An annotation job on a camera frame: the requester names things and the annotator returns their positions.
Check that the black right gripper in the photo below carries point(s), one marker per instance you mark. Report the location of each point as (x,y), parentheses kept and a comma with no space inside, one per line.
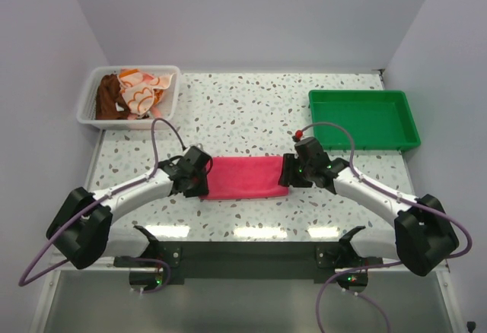
(288,176)

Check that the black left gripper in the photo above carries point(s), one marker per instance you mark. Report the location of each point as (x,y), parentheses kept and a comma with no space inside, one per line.
(202,189)

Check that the pink microfibre towel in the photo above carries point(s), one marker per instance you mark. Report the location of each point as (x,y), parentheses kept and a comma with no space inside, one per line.
(245,178)

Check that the brown towel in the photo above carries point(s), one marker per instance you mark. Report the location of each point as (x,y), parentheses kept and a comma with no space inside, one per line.
(110,104)

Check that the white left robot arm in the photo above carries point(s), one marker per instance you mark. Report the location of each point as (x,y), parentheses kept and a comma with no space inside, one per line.
(82,229)

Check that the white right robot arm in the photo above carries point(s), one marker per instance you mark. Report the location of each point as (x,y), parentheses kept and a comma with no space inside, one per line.
(421,235)

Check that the green plastic tray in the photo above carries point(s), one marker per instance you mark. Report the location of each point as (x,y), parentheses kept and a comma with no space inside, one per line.
(377,120)

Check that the orange patterned cream towel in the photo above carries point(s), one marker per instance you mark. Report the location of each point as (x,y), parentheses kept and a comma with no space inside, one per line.
(142,92)

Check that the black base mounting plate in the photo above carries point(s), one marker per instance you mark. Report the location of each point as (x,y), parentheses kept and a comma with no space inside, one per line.
(314,261)

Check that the white plastic laundry basket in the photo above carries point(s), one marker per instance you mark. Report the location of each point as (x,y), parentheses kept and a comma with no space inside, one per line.
(87,106)

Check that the aluminium rail frame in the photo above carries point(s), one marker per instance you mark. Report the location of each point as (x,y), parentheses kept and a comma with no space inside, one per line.
(262,299)

